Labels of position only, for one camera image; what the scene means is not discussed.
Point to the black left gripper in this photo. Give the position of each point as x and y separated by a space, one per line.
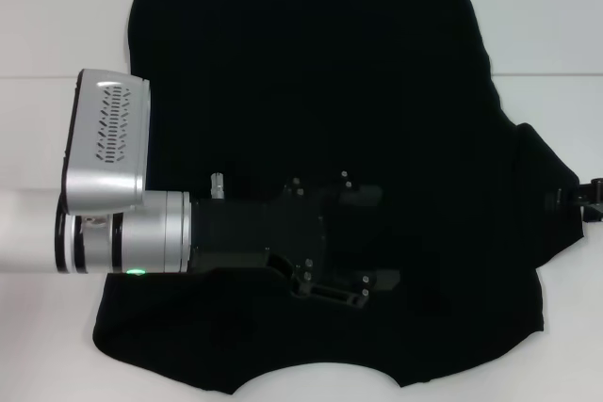
254 232

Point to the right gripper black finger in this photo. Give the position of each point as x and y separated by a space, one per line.
594 213
593 192

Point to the black t-shirt with FREE print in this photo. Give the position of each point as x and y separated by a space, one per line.
306 68

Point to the silver plug on left gripper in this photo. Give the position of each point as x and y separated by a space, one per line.
217 185

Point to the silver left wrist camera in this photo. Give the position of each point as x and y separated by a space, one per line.
108 176

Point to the silver left camera mount bracket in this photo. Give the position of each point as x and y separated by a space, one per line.
92 221

